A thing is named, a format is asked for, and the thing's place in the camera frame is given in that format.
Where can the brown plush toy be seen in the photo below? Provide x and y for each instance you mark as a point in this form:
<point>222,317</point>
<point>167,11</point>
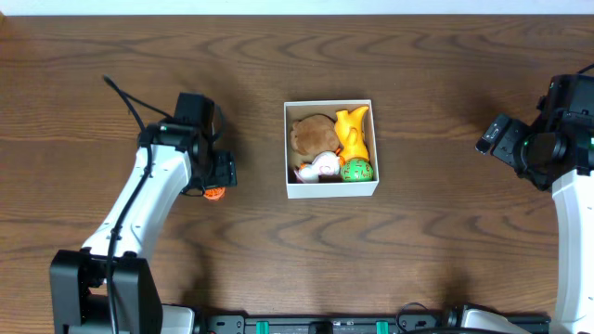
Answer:
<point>313,135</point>

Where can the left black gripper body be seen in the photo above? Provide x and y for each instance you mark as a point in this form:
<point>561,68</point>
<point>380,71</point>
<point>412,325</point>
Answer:
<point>223,169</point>

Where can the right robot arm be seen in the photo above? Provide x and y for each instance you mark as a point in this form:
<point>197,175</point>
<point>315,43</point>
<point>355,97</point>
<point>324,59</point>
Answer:
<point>559,160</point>

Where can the green ball with orange letters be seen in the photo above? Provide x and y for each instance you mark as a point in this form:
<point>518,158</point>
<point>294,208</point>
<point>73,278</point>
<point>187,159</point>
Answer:
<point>357,170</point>

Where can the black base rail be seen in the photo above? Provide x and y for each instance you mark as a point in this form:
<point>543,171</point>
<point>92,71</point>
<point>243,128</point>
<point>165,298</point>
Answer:
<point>412,318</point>

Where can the white cardboard box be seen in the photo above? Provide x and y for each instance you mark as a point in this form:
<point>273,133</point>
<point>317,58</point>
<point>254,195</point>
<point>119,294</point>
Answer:
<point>329,186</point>

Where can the yellow rubber squirrel toy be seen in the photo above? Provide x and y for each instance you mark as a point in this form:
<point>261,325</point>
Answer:
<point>349,129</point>

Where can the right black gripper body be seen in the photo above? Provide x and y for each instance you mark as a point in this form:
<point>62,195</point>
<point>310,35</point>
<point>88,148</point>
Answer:
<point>510,147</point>

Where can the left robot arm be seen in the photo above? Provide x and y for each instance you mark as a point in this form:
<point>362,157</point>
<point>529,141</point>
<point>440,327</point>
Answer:
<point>106,286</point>

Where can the white pink duck toy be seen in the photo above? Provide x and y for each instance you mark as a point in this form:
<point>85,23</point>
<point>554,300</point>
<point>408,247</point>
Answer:
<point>326,163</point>

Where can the small orange lattice ball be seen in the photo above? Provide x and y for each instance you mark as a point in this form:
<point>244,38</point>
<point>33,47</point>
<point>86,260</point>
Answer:
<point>214,193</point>

